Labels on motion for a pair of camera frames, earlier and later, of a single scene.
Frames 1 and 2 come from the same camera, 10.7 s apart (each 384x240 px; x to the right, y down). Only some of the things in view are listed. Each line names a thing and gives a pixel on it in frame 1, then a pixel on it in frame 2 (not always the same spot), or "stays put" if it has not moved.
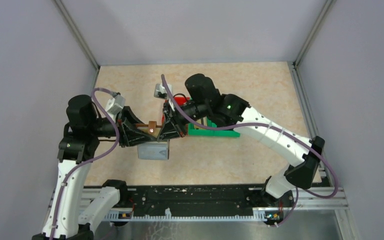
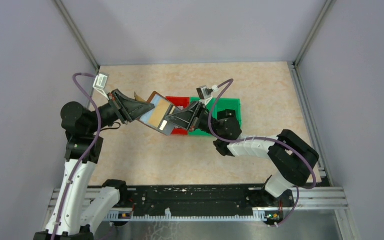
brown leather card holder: [156, 149] → [156, 118]
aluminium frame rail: [309, 198] stays put
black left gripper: [127, 136] → [127, 109]
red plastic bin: [180, 100] stays put
